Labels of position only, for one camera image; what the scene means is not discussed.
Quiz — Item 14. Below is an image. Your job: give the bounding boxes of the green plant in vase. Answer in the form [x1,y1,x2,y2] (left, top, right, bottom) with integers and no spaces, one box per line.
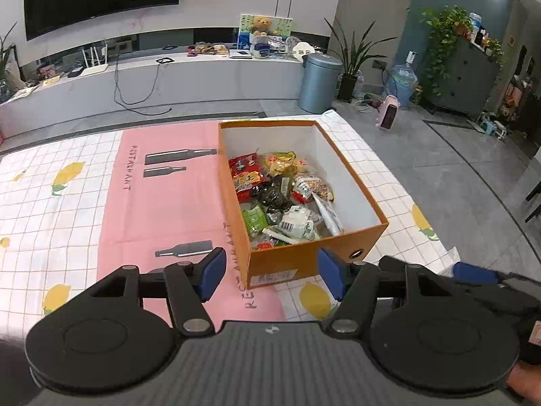
[0,23,20,94]

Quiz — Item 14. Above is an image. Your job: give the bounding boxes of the white antenna router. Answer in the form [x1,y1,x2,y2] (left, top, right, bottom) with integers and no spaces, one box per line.
[80,41,110,77]

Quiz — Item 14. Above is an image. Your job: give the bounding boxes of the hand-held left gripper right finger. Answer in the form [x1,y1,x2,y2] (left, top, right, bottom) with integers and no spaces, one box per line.
[318,249,449,338]

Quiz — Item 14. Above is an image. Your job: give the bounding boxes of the grey round trash can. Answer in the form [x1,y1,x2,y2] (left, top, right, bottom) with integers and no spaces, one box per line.
[299,53,344,114]

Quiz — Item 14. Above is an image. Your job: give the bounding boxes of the green pea snack packet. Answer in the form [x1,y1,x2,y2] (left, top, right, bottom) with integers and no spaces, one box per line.
[242,203,270,238]

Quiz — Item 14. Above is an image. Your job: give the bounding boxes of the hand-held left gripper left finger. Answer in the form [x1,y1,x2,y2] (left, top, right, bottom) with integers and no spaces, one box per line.
[85,247,226,338]

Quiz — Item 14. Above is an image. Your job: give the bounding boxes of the pile of assorted snacks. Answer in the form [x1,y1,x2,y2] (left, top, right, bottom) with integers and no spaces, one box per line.
[188,41,230,57]

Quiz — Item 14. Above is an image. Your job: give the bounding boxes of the blue water jug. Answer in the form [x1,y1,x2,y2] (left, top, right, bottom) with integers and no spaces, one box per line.
[386,51,419,108]

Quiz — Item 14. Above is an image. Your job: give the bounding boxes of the grey television console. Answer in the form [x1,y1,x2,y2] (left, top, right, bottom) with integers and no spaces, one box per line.
[0,29,313,136]

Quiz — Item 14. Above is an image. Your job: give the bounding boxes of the clear white snack packet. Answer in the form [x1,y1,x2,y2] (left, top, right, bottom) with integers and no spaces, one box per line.
[270,205,324,244]

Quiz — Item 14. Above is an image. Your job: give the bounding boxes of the trailing ivy plant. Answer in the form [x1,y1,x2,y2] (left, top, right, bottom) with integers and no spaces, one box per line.
[416,5,474,98]

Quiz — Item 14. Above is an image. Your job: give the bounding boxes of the orange cardboard box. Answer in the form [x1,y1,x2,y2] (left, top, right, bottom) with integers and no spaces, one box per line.
[217,119,390,290]

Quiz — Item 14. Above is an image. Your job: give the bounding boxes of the black cable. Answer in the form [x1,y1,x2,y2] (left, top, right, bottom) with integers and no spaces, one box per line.
[114,57,174,115]

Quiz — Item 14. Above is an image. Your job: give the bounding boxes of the grey drawer cabinet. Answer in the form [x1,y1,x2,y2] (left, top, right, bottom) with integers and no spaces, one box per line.
[425,36,501,117]

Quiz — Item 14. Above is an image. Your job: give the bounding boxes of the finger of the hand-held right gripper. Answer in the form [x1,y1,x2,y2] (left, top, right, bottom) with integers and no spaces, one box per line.
[378,256,501,292]

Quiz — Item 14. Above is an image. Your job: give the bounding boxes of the potted long-leaf plant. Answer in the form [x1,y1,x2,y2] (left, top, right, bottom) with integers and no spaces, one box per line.
[323,17,398,103]

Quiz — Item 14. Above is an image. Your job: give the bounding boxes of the pink space heater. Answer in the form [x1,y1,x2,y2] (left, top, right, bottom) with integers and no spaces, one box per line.
[374,95,402,131]

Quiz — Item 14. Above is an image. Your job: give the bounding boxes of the person's right forearm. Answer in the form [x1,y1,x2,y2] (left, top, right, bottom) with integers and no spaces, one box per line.
[505,364,541,404]

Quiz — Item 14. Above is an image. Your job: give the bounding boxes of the small plastic stool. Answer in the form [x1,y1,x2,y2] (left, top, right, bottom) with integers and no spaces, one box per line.
[479,112,508,138]

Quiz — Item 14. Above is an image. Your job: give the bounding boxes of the pink bottle print mat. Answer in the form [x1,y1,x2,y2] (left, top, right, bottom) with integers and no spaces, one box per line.
[97,120,288,322]

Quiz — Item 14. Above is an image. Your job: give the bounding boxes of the dark green snack packet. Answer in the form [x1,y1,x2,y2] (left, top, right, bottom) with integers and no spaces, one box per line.
[252,178,292,212]

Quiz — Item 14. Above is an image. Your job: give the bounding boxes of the red cartoon snack packet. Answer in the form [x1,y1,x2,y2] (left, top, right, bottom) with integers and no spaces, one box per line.
[228,152,268,204]

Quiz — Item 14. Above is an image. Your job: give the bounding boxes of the yellow snack packet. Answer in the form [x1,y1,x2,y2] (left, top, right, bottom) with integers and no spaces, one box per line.
[259,151,308,177]

